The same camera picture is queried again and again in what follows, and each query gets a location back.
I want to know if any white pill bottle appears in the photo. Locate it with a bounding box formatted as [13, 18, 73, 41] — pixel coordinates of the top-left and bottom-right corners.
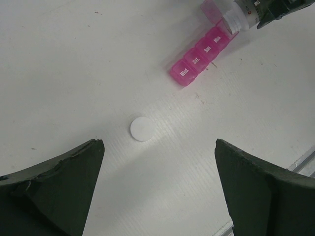
[222, 0, 265, 34]

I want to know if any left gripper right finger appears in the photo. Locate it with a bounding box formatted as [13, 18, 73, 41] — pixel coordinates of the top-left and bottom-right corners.
[215, 139, 315, 236]

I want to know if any pink weekly pill organizer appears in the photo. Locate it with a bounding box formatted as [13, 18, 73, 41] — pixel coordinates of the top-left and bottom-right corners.
[169, 0, 238, 87]

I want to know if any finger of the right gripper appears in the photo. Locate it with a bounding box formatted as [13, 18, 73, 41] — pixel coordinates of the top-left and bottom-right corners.
[256, 0, 315, 29]

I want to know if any white bottle cap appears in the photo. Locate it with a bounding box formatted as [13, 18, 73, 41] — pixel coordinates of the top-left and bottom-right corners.
[130, 117, 156, 142]

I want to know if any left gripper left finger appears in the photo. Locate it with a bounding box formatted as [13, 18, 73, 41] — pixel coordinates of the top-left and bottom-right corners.
[0, 139, 105, 236]

